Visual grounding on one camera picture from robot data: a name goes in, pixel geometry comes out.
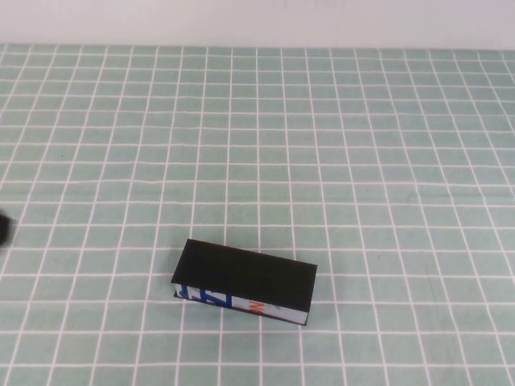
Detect black printed glasses case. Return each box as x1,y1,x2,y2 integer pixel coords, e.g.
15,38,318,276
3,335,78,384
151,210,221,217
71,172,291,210
172,238,319,326

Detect green white checked tablecloth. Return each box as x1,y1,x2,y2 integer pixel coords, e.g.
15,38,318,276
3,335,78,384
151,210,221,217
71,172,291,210
0,42,515,386

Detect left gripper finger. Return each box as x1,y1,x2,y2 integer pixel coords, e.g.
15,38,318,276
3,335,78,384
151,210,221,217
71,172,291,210
0,214,14,245

